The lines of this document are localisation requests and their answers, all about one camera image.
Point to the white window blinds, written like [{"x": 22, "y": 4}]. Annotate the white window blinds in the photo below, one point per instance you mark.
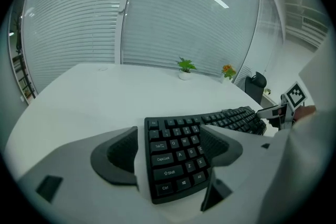
[
  {"x": 73, "y": 34},
  {"x": 189, "y": 21}
]

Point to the white round blind knob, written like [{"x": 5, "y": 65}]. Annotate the white round blind knob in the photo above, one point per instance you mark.
[{"x": 121, "y": 9}]

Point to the black office chair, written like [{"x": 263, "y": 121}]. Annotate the black office chair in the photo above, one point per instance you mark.
[{"x": 256, "y": 86}]

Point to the orange flower potted plant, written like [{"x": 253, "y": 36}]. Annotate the orange flower potted plant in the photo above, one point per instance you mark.
[{"x": 229, "y": 72}]

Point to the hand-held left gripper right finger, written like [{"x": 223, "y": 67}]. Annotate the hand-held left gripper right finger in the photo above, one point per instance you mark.
[{"x": 231, "y": 149}]

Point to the person's white printed shirt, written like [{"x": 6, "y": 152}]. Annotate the person's white printed shirt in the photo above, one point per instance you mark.
[{"x": 307, "y": 165}]

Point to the black metal rack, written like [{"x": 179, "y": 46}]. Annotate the black metal rack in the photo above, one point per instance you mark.
[{"x": 25, "y": 78}]

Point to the black keyboard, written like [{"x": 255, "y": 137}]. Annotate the black keyboard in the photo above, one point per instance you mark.
[{"x": 178, "y": 160}]

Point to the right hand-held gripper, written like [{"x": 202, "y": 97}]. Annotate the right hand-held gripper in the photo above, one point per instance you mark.
[{"x": 295, "y": 95}]

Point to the green potted plant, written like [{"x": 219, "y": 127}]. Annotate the green potted plant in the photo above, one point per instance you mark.
[{"x": 186, "y": 66}]

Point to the white table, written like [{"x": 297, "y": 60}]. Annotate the white table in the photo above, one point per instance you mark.
[{"x": 92, "y": 102}]

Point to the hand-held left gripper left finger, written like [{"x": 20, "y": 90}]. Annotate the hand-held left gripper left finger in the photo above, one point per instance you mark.
[{"x": 78, "y": 170}]

